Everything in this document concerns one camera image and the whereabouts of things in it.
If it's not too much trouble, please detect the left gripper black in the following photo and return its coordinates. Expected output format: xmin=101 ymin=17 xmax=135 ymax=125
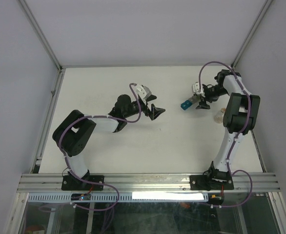
xmin=124 ymin=95 xmax=165 ymax=120

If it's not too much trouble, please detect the weekly pill organizer strip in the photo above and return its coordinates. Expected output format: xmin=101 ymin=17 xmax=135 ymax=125
xmin=181 ymin=100 xmax=193 ymax=110

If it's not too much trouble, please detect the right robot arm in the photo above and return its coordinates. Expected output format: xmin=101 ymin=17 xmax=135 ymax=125
xmin=192 ymin=70 xmax=261 ymax=189

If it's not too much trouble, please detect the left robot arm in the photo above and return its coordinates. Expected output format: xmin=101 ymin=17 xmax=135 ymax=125
xmin=52 ymin=95 xmax=165 ymax=189

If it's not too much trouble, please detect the clear small pill bottle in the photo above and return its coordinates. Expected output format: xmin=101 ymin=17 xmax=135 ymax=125
xmin=214 ymin=108 xmax=226 ymax=124

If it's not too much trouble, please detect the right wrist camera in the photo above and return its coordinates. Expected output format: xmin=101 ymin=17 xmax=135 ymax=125
xmin=192 ymin=82 xmax=204 ymax=96

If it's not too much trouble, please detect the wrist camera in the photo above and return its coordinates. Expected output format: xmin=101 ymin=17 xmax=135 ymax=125
xmin=192 ymin=82 xmax=204 ymax=96
xmin=135 ymin=84 xmax=152 ymax=100

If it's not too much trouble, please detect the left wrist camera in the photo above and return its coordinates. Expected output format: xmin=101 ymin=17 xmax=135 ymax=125
xmin=135 ymin=84 xmax=152 ymax=100

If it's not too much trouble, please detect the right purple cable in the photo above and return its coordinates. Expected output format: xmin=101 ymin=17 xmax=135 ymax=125
xmin=198 ymin=60 xmax=254 ymax=209

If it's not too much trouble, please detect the purple cable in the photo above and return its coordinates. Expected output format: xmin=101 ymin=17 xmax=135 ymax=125
xmin=57 ymin=83 xmax=143 ymax=234
xmin=198 ymin=60 xmax=254 ymax=209

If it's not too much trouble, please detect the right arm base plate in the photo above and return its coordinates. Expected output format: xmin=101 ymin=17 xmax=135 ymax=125
xmin=189 ymin=175 xmax=234 ymax=191

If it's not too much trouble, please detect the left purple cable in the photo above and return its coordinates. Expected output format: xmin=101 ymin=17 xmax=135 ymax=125
xmin=57 ymin=83 xmax=143 ymax=234

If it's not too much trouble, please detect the white slotted cable duct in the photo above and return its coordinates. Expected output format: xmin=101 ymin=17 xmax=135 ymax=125
xmin=28 ymin=192 xmax=208 ymax=203

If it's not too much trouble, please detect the aluminium mounting rail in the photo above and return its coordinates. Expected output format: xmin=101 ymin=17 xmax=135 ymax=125
xmin=17 ymin=172 xmax=281 ymax=193

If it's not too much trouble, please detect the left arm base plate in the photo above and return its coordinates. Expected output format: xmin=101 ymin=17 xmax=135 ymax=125
xmin=61 ymin=174 xmax=104 ymax=191

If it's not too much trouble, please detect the right aluminium frame post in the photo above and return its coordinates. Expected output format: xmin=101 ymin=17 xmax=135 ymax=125
xmin=231 ymin=0 xmax=274 ymax=69

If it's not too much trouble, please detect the aluminium frame post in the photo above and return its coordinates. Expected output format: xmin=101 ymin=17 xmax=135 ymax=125
xmin=231 ymin=0 xmax=274 ymax=69
xmin=17 ymin=0 xmax=62 ymax=71

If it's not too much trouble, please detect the left aluminium frame post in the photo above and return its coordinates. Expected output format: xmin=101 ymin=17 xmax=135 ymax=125
xmin=17 ymin=0 xmax=62 ymax=71

